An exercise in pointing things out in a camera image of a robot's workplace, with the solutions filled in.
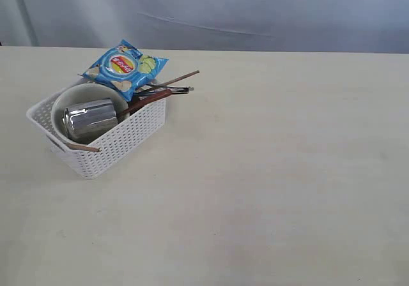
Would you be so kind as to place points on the steel fork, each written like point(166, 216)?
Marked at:
point(174, 90)

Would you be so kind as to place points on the brown wooden chopstick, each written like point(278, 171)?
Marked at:
point(177, 79)
point(82, 148)

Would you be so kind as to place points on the blue potato chips bag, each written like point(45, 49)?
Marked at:
point(125, 69)

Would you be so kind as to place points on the brown wooden spoon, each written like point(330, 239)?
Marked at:
point(141, 103)

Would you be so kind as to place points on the white woven plastic basket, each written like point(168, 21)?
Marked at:
point(114, 144)

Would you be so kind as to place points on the shiny steel cup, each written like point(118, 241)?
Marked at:
point(84, 122)

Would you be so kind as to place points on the white ceramic bowl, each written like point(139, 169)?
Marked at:
point(83, 93)

